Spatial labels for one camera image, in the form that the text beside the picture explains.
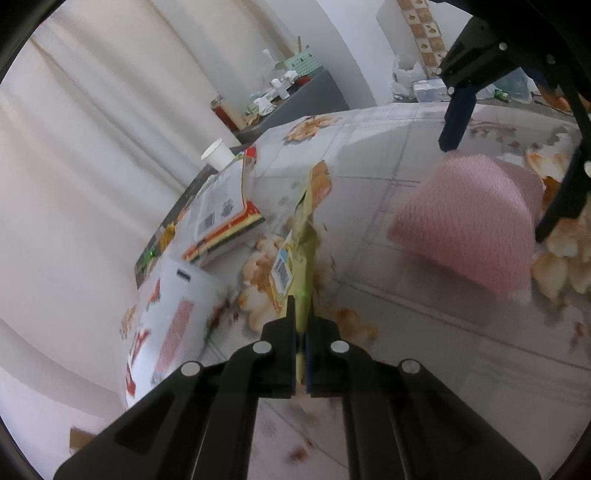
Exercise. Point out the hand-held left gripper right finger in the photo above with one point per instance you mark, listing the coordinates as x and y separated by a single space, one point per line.
311 369

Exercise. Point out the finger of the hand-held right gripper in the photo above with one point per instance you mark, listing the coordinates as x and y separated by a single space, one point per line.
457 120
561 198

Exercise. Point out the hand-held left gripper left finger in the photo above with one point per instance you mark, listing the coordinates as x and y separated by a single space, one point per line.
281 344

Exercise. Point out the yellow snack wrapper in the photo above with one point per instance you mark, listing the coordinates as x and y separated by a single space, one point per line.
300 258

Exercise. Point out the pink textured cloth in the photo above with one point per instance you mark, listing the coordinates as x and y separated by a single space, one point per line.
461 221

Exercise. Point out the white plastic bags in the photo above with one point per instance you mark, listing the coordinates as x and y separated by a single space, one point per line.
408 76

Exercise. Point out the brown patterned panel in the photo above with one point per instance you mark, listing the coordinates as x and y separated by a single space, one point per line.
425 32

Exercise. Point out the white red plastic bag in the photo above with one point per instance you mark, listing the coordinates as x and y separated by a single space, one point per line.
175 314

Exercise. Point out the flat printed food box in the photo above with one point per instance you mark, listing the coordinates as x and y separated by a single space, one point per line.
221 207

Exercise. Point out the grey cabinet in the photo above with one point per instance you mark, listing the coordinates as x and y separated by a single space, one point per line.
309 99

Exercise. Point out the green and yellow snack packets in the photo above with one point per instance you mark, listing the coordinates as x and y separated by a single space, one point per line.
161 242

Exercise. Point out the green perforated basket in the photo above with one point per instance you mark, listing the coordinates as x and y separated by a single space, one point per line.
302 62

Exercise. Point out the clutter of bottles on cabinet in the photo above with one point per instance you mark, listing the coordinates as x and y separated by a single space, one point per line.
279 86

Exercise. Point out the white crumpled tissue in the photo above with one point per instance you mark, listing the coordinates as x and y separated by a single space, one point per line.
261 110

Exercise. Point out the white paper cup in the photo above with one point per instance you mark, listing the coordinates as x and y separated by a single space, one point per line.
219 154

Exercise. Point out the cardboard box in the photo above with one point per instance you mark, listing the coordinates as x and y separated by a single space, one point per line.
81 439

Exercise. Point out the red sauce jar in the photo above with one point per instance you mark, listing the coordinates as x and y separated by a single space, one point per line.
223 110

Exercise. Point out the white curtain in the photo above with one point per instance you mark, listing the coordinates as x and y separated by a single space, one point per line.
115 115

